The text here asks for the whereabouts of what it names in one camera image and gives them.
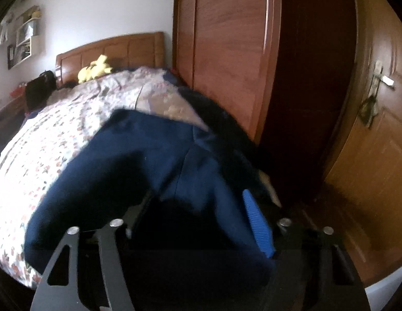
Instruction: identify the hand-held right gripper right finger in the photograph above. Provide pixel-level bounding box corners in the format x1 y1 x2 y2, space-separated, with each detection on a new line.
242 189 372 311

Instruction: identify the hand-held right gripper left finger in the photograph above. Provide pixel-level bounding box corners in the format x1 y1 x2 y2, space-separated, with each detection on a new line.
30 199 148 311

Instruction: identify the navy blue suit jacket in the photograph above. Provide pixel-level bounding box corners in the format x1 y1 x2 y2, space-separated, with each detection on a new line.
24 108 279 299

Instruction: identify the black garment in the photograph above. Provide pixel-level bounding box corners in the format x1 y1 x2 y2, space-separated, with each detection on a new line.
180 86 280 208

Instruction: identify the wooden door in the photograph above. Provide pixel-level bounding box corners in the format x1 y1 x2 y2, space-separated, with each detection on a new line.
323 6 402 286

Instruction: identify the orange floral bedsheet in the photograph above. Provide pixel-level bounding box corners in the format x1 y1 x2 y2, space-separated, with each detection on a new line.
0 81 150 291

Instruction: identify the hanging key bunch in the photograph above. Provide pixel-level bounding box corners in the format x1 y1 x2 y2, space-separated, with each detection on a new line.
358 95 380 128

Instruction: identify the beige flowered quilt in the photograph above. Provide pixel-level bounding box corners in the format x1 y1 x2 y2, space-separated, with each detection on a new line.
58 66 211 131

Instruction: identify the wooden desk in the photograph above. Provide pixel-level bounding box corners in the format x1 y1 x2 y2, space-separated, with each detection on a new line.
0 97 27 143

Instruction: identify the wooden slatted wardrobe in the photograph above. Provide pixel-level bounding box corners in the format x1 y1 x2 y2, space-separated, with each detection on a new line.
172 0 358 202

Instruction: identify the black backpack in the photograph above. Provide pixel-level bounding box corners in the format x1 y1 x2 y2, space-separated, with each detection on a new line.
24 70 58 111

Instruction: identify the yellow plush toy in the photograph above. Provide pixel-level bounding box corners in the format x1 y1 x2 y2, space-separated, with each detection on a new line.
78 54 114 83

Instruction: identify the wooden bed headboard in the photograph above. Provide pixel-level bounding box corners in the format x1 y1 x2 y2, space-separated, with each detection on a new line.
55 32 165 87

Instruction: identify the white tied curtain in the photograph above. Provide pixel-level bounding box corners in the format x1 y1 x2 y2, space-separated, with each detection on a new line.
0 15 12 45

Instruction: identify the metal door handle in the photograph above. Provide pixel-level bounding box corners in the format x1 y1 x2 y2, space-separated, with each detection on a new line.
370 60 396 92

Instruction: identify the white wall shelf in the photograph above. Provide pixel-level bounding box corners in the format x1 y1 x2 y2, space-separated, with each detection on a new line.
7 5 46 69

